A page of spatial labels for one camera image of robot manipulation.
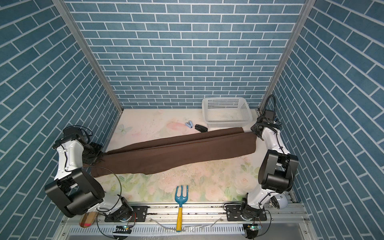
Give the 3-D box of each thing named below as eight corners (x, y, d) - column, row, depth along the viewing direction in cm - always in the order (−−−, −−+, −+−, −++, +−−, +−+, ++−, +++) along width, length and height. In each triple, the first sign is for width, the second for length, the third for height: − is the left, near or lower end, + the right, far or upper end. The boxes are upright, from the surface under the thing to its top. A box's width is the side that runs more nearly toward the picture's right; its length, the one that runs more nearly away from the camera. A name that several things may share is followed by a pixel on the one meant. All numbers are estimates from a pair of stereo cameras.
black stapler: (193, 129, 110) (193, 127, 109) (196, 125, 113) (196, 123, 111) (206, 133, 108) (206, 132, 106) (208, 130, 110) (208, 128, 108)
